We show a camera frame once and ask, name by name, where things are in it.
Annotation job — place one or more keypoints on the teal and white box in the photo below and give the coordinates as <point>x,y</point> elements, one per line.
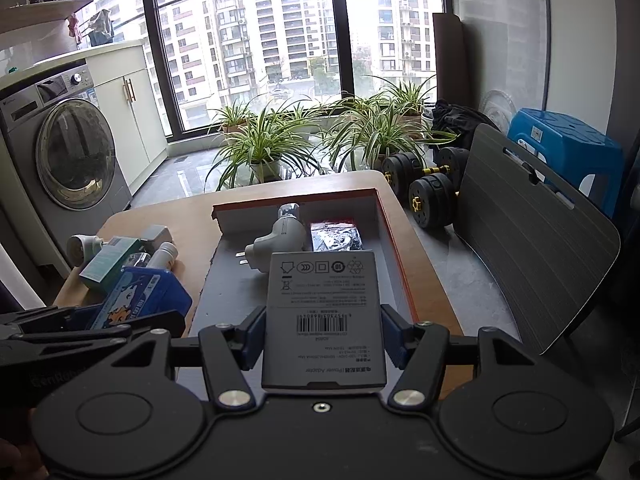
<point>107,262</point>

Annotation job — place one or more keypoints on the blue plastic stool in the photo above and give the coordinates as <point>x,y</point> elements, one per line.
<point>565,145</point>

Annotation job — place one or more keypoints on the spider plant in terracotta pot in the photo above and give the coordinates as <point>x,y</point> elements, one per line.
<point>232,116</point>
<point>407,97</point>

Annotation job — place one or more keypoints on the white power adapter box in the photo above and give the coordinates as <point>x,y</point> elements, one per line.
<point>325,320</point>

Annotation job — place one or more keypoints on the brown leaning board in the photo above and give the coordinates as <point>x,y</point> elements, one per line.
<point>449,60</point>

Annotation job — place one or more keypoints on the white fan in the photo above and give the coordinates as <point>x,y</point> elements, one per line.
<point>497,110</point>

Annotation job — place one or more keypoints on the shallow orange cardboard box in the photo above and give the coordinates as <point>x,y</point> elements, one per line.
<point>240,290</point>

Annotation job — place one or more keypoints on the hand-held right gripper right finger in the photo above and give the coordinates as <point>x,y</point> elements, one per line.
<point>394,334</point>

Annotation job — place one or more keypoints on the black bag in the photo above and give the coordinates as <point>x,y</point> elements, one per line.
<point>452,120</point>

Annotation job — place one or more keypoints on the large spider plant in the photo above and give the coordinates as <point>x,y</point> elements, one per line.
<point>377,135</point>

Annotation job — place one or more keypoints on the red and black printed packet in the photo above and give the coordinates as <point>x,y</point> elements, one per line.
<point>334,236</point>

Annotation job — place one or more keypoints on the blue cartoon printed box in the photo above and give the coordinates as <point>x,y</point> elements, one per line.
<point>142,295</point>

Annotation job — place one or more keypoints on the white elbow plug adapter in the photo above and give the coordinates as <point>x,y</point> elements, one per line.
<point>280,240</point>

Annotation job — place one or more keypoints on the small white bottle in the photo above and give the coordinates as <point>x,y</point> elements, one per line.
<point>164,255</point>

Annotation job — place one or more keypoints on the white round plug light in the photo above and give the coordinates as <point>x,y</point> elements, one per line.
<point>80,249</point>

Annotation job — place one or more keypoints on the spider plant in white pot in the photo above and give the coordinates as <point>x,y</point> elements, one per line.
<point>262,147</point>

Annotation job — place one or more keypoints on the silver front-load washing machine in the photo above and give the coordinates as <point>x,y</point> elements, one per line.
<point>70,150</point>

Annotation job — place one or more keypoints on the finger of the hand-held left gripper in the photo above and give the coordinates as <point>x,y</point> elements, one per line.
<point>55,316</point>
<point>145,324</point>

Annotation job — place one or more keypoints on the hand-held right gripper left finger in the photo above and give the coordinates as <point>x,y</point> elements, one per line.
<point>254,334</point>

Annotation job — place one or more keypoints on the hanging laundry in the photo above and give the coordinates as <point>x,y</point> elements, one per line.
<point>97,25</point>

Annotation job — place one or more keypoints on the grey square charger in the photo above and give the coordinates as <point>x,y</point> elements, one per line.
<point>156,236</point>

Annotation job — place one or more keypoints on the black dumbbell with yellow bar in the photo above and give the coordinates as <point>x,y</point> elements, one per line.
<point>432,200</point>
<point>402,172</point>

